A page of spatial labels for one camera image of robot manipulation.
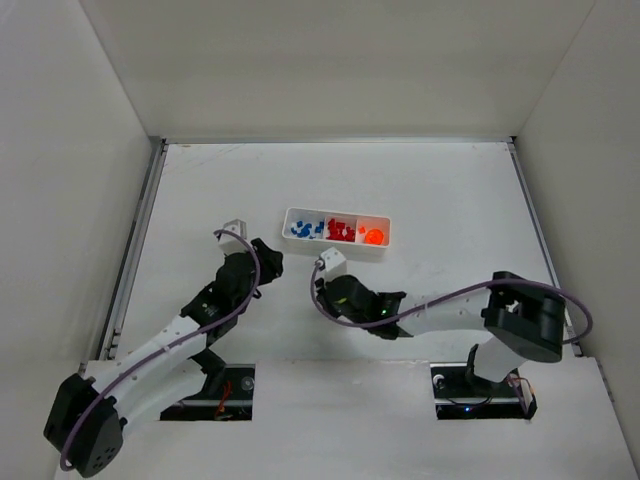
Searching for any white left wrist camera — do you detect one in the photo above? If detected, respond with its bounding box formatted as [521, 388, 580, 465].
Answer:
[214, 219, 247, 256]

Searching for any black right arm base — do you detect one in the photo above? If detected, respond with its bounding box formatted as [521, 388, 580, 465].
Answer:
[430, 344, 538, 421]

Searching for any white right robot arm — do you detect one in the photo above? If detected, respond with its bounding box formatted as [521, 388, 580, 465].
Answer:
[310, 271, 566, 383]

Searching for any blue lego arch piece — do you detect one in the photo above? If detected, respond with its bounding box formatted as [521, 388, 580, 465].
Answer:
[289, 220, 325, 240]

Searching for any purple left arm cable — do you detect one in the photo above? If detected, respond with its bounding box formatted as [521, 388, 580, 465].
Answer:
[58, 229, 262, 473]

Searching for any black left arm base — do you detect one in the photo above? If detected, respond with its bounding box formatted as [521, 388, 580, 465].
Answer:
[160, 350, 256, 422]

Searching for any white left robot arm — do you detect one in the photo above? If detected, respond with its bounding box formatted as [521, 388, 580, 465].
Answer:
[43, 230, 284, 479]

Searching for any red curved lego piece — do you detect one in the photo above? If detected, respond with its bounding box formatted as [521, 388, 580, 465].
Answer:
[326, 218, 356, 243]

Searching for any white three-compartment sorting tray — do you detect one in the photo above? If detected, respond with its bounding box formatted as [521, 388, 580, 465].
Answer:
[281, 207, 392, 261]

